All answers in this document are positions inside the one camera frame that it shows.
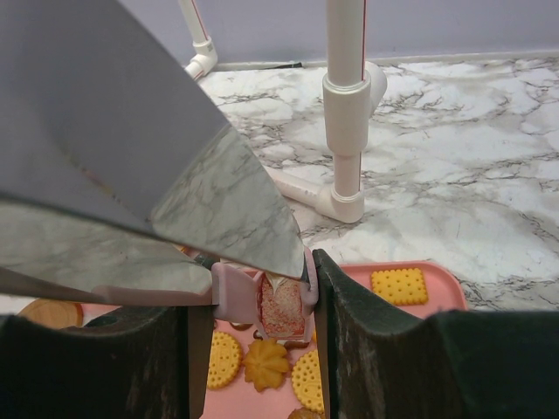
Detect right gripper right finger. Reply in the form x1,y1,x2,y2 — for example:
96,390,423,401
313,250,558,418

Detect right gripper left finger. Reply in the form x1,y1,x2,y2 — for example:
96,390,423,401
1,306,214,418

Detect pink cake slice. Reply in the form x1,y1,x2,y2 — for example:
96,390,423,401
259,273,306,340

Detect metal tongs pink tips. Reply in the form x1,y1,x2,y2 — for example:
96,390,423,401
1,1,318,325

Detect heart gingerbread cookie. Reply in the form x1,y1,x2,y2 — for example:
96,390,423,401
230,322,252,331

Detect right round biscuit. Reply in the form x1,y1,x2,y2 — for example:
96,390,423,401
291,349,325,414

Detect round biscuit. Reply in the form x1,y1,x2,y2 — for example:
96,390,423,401
291,349,325,414
207,331,243,390

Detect left round biscuit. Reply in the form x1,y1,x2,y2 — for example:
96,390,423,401
207,331,243,390

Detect square cracker biscuit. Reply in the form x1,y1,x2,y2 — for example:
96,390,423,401
370,268,429,306

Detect brown croissant bread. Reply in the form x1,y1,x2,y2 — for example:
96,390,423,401
287,408,325,419

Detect pink serving tray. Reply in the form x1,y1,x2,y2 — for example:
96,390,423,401
80,260,469,419

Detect upper wooden coaster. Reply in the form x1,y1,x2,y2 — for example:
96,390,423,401
18,299,84,329

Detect swirl butter cookie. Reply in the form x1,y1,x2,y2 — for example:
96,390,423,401
242,339,290,392

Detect right star gingerbread cookie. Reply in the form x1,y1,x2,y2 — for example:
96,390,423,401
252,330,309,350

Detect white pvc pipe frame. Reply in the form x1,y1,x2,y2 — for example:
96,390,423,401
184,1,387,229

